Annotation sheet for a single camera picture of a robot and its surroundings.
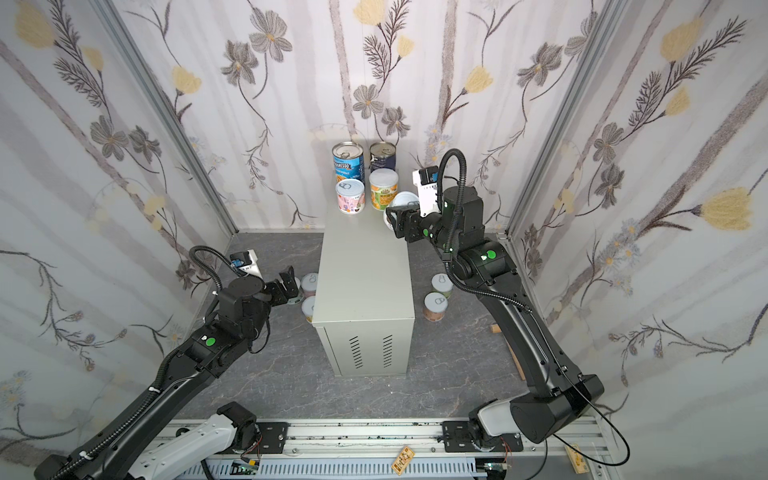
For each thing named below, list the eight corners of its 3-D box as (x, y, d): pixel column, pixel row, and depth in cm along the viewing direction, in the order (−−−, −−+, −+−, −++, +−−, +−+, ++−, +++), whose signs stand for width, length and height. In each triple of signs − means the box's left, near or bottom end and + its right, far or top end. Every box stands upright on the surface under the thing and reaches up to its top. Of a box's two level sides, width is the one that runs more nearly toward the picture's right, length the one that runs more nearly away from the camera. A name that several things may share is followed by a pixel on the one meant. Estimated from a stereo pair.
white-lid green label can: (431, 300, 103) (433, 290, 98) (429, 283, 107) (431, 273, 102) (451, 300, 103) (454, 290, 98) (448, 283, 107) (451, 273, 102)
